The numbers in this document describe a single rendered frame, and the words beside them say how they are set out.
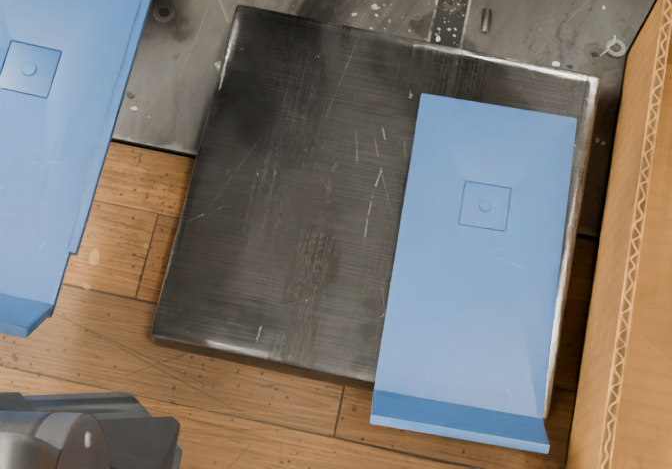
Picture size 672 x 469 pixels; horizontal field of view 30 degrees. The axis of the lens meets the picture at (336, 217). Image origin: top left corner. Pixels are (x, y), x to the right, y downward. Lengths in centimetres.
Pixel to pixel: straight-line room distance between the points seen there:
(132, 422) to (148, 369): 22
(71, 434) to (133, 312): 29
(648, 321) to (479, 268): 8
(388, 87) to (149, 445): 29
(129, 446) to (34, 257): 17
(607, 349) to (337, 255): 12
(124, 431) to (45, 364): 23
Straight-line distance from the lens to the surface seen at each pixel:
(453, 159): 55
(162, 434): 33
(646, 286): 57
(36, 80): 50
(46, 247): 47
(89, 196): 48
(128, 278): 56
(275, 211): 54
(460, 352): 53
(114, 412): 35
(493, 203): 55
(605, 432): 48
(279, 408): 54
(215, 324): 53
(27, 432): 27
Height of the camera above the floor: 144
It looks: 71 degrees down
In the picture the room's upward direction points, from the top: 4 degrees clockwise
